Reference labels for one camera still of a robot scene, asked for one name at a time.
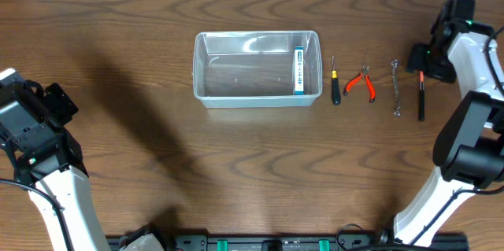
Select black orange hammer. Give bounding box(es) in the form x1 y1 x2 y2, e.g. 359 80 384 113
418 71 425 121

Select silver double ended wrench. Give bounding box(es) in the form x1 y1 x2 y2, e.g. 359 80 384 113
391 59 401 117

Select white blue small box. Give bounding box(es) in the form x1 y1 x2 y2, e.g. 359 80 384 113
293 46 304 95

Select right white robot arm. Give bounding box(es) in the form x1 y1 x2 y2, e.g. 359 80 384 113
391 0 503 247

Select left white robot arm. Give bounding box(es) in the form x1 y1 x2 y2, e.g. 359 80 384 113
1 68 110 250

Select clear plastic container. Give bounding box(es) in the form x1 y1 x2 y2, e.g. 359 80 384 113
192 31 323 109

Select black yellow screwdriver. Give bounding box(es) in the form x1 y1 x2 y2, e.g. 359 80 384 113
331 56 341 105

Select orange handled pliers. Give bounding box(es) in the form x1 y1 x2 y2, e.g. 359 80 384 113
343 65 377 104

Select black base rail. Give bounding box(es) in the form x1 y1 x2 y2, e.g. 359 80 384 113
106 233 469 251

